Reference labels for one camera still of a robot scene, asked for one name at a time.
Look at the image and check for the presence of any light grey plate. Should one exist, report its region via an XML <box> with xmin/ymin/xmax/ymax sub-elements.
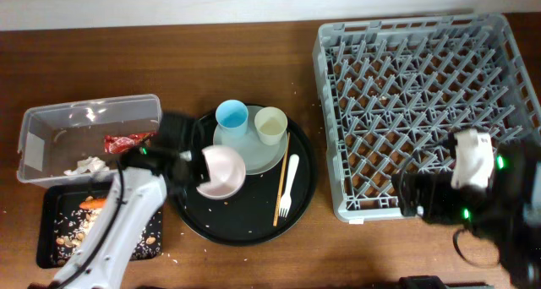
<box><xmin>213</xmin><ymin>106</ymin><xmax>287</xmax><ymax>175</ymax></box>

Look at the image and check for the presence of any cream plastic cup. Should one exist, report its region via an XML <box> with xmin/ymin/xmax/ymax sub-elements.
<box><xmin>254</xmin><ymin>106</ymin><xmax>288</xmax><ymax>145</ymax></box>

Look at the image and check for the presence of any grey dishwasher rack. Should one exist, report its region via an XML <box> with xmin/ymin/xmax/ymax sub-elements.
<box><xmin>313</xmin><ymin>14</ymin><xmax>540</xmax><ymax>224</ymax></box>

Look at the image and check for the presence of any blue plastic cup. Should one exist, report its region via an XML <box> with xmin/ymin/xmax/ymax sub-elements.
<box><xmin>216</xmin><ymin>100</ymin><xmax>249</xmax><ymax>138</ymax></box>

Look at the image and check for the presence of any orange carrot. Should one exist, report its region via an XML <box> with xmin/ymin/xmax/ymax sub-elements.
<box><xmin>79</xmin><ymin>199</ymin><xmax>107</xmax><ymax>210</ymax></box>

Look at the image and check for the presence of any white tissue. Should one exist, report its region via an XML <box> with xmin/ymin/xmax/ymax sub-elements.
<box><xmin>63</xmin><ymin>156</ymin><xmax>110</xmax><ymax>176</ymax></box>

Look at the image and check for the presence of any white plastic fork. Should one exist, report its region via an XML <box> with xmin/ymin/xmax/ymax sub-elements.
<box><xmin>279</xmin><ymin>154</ymin><xmax>299</xmax><ymax>218</ymax></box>

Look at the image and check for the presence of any pink bowl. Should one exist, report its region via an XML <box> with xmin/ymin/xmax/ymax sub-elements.
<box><xmin>197</xmin><ymin>145</ymin><xmax>246</xmax><ymax>200</ymax></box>

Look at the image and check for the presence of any wooden chopstick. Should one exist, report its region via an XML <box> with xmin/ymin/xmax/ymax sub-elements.
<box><xmin>272</xmin><ymin>132</ymin><xmax>290</xmax><ymax>227</ymax></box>

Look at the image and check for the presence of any food scraps pile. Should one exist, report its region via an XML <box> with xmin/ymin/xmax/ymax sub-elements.
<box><xmin>49</xmin><ymin>209</ymin><xmax>163</xmax><ymax>268</ymax></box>

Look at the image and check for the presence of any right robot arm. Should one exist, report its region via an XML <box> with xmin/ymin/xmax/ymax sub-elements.
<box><xmin>391</xmin><ymin>128</ymin><xmax>540</xmax><ymax>288</ymax></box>

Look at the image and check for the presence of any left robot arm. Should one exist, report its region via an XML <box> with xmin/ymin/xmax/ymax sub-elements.
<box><xmin>49</xmin><ymin>112</ymin><xmax>210</xmax><ymax>288</ymax></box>

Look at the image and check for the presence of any round black serving tray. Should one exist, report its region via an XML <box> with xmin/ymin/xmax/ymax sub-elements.
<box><xmin>169</xmin><ymin>112</ymin><xmax>318</xmax><ymax>246</ymax></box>

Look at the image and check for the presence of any black rectangular tray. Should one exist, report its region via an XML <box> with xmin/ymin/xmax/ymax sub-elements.
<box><xmin>36</xmin><ymin>182</ymin><xmax>164</xmax><ymax>270</ymax></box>

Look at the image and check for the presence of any clear plastic bin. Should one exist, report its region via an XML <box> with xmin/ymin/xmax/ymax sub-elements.
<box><xmin>16</xmin><ymin>94</ymin><xmax>162</xmax><ymax>188</ymax></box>

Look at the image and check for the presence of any red snack wrapper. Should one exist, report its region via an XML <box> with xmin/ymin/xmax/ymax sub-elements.
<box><xmin>104</xmin><ymin>132</ymin><xmax>156</xmax><ymax>154</ymax></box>

